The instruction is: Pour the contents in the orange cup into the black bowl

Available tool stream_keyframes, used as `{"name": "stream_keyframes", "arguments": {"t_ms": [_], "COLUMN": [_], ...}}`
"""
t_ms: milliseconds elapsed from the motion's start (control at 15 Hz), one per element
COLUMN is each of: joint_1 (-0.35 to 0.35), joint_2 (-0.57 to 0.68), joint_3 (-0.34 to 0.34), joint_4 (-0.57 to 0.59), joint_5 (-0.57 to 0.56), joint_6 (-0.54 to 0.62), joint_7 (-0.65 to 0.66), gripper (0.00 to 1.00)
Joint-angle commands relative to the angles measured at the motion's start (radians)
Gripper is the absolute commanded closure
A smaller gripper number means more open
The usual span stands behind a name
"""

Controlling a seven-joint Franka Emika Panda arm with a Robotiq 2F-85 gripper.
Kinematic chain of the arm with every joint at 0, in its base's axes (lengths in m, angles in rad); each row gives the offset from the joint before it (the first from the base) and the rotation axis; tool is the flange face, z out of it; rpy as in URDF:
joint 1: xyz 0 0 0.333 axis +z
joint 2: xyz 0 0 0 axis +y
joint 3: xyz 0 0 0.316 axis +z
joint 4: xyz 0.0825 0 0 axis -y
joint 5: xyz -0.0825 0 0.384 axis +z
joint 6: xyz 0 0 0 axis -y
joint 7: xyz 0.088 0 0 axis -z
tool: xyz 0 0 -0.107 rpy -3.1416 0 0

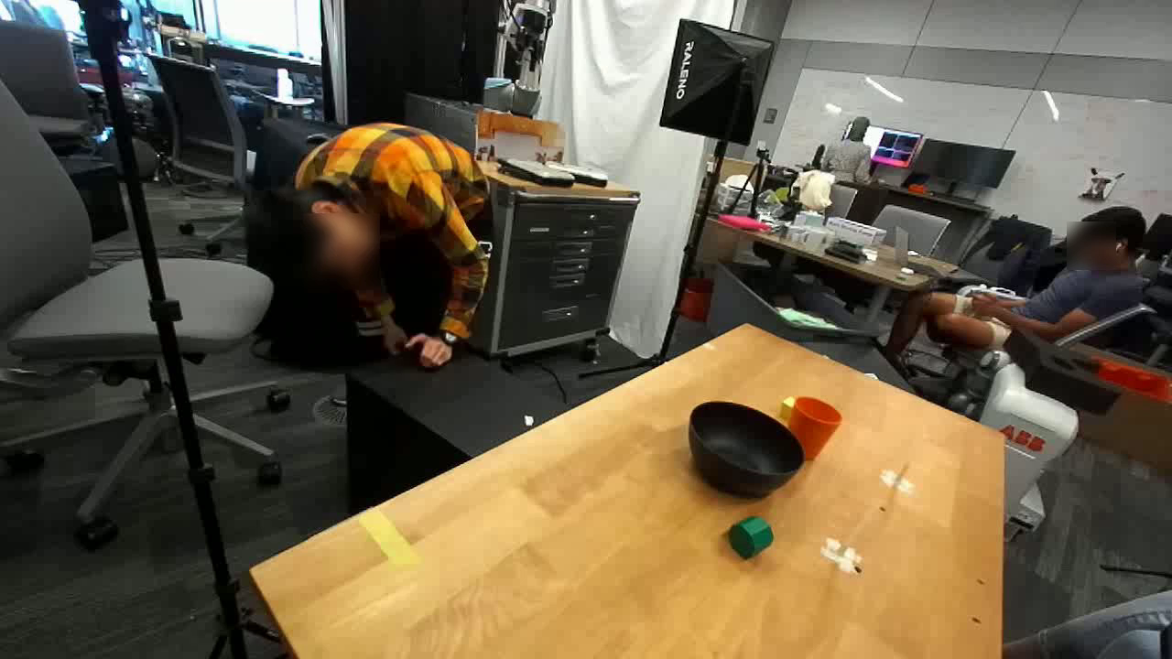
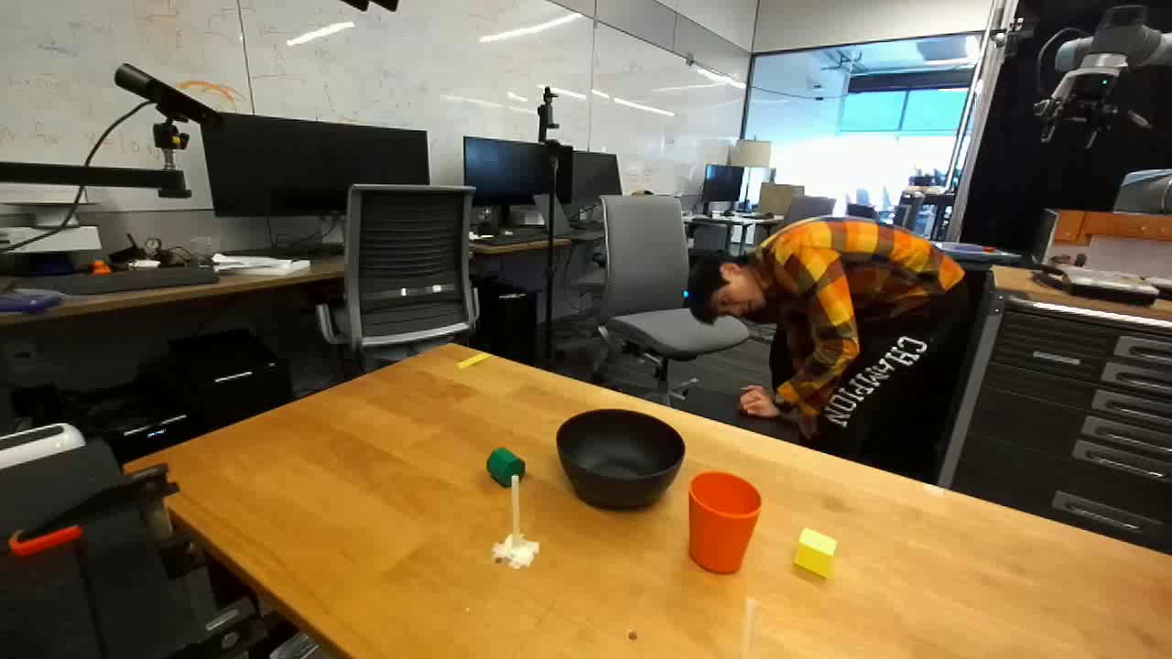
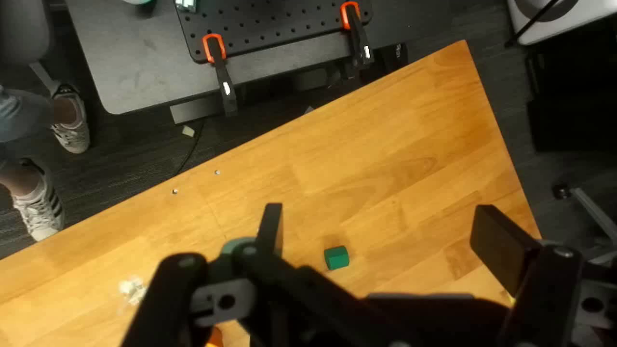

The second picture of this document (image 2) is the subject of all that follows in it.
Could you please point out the grey mesh office chair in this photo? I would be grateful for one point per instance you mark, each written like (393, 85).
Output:
(408, 261)

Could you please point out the long wooden desk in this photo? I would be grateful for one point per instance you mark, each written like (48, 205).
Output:
(150, 299)

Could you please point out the green toy block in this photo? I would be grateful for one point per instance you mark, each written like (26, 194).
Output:
(502, 466)

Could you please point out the orange plastic cup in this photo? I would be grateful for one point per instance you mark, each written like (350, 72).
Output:
(723, 532)

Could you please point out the yellow tape strip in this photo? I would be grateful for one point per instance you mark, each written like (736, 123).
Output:
(471, 360)

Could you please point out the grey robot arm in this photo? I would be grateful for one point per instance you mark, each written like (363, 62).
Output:
(1102, 55)

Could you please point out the black backdrop panel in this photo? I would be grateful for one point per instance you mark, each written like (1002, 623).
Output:
(1013, 147)

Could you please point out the black computer tower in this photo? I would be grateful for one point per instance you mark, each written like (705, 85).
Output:
(213, 378)

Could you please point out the black bowl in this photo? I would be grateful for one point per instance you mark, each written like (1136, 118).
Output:
(620, 484)

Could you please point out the person in plaid shirt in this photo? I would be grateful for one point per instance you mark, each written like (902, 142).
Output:
(844, 278)

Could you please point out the black keyboard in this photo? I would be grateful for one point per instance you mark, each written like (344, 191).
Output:
(1106, 282)
(115, 278)

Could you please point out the orange wooden box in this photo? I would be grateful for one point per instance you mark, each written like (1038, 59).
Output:
(1106, 240)

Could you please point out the grey drawer cabinet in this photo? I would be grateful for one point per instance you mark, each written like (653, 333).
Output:
(1076, 390)

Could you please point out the black camera tripod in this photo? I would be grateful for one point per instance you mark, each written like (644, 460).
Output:
(548, 183)

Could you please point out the light grey office chair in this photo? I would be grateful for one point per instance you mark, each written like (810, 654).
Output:
(644, 257)

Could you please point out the yellow toy block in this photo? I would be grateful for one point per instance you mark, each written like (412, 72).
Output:
(814, 552)

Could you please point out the small black monitor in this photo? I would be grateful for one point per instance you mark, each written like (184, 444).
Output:
(502, 170)

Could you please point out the white tape marker with stick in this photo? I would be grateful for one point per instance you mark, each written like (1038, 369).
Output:
(516, 549)

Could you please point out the silver ladder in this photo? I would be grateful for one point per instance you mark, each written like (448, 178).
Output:
(976, 111)

